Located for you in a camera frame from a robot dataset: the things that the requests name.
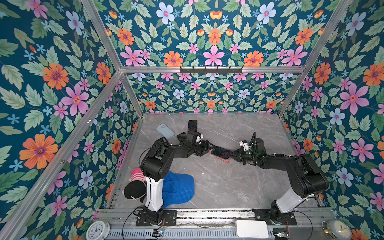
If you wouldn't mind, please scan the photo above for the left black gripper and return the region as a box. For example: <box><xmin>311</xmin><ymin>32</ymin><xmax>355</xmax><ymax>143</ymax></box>
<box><xmin>190</xmin><ymin>139</ymin><xmax>215</xmax><ymax>157</ymax></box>

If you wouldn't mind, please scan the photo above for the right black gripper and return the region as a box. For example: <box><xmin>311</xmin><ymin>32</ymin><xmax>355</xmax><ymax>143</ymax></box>
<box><xmin>228</xmin><ymin>147</ymin><xmax>258</xmax><ymax>165</ymax></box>

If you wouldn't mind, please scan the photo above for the pink-edged smartphone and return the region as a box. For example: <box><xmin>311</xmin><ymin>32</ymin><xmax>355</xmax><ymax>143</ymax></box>
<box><xmin>210</xmin><ymin>146</ymin><xmax>232</xmax><ymax>159</ymax></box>

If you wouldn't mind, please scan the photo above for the pink phone case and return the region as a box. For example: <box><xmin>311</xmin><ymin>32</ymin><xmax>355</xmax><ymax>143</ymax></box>
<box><xmin>215</xmin><ymin>156</ymin><xmax>231</xmax><ymax>164</ymax></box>

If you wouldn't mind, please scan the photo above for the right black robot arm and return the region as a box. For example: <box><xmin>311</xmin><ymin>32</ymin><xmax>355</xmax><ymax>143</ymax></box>
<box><xmin>230</xmin><ymin>133</ymin><xmax>329</xmax><ymax>225</ymax></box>

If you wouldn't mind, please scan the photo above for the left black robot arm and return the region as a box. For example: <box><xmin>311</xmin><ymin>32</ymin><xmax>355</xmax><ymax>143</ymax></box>
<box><xmin>140</xmin><ymin>130</ymin><xmax>215</xmax><ymax>213</ymax></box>

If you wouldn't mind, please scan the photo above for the light blue phone case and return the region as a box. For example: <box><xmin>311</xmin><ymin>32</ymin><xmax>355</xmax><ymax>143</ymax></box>
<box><xmin>156</xmin><ymin>123</ymin><xmax>175</xmax><ymax>140</ymax></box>

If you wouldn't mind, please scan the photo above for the black phone case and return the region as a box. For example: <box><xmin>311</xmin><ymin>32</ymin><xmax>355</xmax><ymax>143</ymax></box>
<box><xmin>155</xmin><ymin>137</ymin><xmax>169</xmax><ymax>145</ymax></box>

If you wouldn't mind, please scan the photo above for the silver-edged smartphone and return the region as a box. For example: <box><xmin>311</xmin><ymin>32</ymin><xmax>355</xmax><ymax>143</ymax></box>
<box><xmin>177</xmin><ymin>132</ymin><xmax>187</xmax><ymax>143</ymax></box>

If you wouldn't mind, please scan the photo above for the blue-edged smartphone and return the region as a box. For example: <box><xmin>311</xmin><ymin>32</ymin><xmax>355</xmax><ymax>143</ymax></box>
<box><xmin>188</xmin><ymin>120</ymin><xmax>198</xmax><ymax>133</ymax></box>

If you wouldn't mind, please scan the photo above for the blue baseball cap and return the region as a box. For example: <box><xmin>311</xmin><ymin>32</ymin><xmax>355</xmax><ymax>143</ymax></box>
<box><xmin>162</xmin><ymin>172</ymin><xmax>195</xmax><ymax>208</ymax></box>

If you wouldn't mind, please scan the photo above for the white rectangular box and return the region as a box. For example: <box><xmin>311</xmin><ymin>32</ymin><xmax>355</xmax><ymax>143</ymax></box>
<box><xmin>235</xmin><ymin>220</ymin><xmax>269</xmax><ymax>240</ymax></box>

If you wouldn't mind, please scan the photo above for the black plush toy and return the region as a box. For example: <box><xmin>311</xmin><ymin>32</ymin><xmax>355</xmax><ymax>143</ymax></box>
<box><xmin>123</xmin><ymin>168</ymin><xmax>147</xmax><ymax>203</ymax></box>

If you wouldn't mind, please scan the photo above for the silver alarm clock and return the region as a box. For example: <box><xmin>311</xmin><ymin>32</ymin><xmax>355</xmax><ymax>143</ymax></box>
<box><xmin>322</xmin><ymin>220</ymin><xmax>352</xmax><ymax>240</ymax></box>

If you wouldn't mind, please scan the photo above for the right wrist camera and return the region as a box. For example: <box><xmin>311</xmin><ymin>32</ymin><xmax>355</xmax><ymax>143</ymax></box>
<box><xmin>240</xmin><ymin>140</ymin><xmax>252</xmax><ymax>151</ymax></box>

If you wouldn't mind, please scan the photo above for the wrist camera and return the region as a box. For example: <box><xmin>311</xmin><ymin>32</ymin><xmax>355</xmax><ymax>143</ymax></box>
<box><xmin>240</xmin><ymin>140</ymin><xmax>252</xmax><ymax>151</ymax></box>
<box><xmin>192</xmin><ymin>133</ymin><xmax>204</xmax><ymax>144</ymax></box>

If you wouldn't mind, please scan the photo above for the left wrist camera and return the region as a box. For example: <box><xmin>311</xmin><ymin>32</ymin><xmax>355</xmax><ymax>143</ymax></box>
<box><xmin>192</xmin><ymin>133</ymin><xmax>204</xmax><ymax>144</ymax></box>

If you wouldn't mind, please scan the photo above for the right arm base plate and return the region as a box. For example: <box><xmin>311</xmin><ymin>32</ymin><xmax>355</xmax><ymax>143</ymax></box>
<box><xmin>252</xmin><ymin>209</ymin><xmax>297</xmax><ymax>226</ymax></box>

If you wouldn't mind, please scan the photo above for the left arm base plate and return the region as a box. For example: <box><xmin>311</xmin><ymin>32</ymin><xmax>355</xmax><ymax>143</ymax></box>
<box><xmin>136</xmin><ymin>210</ymin><xmax>177</xmax><ymax>227</ymax></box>

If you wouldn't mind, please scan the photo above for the black hook rail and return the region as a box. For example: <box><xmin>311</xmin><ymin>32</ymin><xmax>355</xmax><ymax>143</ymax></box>
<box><xmin>180</xmin><ymin>66</ymin><xmax>243</xmax><ymax>75</ymax></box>

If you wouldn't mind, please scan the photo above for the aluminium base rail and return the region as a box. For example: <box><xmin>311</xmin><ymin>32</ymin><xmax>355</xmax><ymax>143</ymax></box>
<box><xmin>97</xmin><ymin>208</ymin><xmax>337</xmax><ymax>240</ymax></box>

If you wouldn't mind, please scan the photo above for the white wall clock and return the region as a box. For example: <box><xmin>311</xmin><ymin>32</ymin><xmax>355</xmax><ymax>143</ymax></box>
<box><xmin>86</xmin><ymin>221</ymin><xmax>111</xmax><ymax>240</ymax></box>

